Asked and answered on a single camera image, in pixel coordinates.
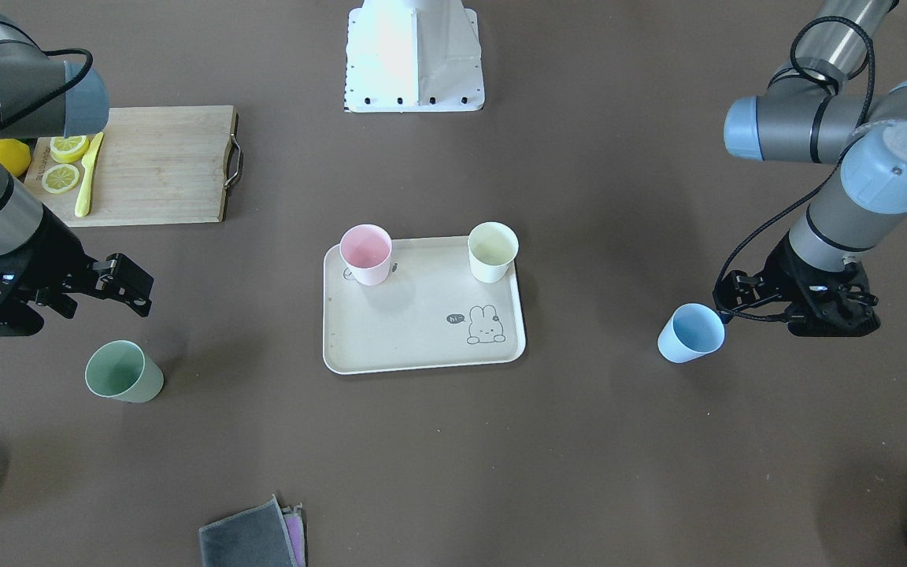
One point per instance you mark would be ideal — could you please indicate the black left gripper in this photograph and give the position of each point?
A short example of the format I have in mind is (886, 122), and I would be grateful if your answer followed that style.
(779, 270)

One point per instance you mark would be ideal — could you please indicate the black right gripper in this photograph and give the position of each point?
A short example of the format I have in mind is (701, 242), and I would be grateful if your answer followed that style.
(50, 253)

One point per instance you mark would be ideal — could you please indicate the green plastic cup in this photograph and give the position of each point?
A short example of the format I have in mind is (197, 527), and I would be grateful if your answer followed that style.
(121, 371)

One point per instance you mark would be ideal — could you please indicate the blue plastic cup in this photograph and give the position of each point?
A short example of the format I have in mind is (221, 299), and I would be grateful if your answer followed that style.
(692, 331)

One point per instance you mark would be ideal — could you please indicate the pink plastic cup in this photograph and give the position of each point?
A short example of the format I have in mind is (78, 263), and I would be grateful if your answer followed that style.
(366, 249)

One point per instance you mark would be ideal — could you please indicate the cream plastic cup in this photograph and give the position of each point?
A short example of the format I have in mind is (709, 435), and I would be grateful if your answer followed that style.
(492, 247)

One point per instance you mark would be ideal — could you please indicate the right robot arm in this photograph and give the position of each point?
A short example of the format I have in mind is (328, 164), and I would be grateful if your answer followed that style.
(46, 93)

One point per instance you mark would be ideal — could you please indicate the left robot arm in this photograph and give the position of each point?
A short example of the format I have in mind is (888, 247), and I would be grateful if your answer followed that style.
(819, 107)

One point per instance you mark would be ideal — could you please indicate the cream rabbit tray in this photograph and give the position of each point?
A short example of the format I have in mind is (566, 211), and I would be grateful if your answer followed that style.
(429, 313)

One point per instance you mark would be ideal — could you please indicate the yellow plastic knife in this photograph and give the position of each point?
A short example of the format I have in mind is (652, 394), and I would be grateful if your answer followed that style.
(82, 207)

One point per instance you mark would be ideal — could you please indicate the wooden cutting board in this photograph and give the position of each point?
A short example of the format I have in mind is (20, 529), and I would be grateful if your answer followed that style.
(157, 165)

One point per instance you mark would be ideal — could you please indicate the lemon half slice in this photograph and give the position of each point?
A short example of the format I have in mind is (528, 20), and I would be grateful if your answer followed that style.
(60, 178)
(68, 150)

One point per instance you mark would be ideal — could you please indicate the whole yellow lemon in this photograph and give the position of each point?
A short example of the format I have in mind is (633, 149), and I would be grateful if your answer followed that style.
(15, 156)

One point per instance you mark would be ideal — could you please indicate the grey folded cloth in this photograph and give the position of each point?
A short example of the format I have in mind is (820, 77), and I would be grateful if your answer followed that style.
(266, 535)

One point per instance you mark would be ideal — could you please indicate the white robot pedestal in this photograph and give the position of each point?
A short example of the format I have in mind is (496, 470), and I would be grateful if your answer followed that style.
(413, 57)

